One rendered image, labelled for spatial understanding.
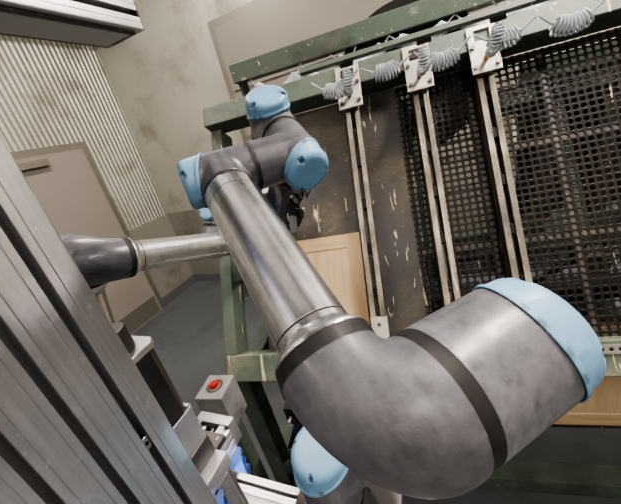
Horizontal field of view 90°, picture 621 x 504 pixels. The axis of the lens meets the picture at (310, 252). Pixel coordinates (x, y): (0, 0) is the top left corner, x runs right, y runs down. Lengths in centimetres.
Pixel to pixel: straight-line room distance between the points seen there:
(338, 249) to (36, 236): 112
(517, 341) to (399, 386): 10
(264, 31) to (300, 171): 307
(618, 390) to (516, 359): 166
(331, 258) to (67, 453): 111
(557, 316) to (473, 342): 7
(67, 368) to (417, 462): 33
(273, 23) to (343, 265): 261
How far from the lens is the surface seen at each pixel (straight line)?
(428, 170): 134
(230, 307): 151
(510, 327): 28
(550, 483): 192
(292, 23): 340
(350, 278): 134
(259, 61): 213
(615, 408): 201
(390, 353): 25
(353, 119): 145
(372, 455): 25
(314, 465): 63
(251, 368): 150
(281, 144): 49
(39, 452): 42
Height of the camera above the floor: 178
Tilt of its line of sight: 22 degrees down
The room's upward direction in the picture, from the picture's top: 15 degrees counter-clockwise
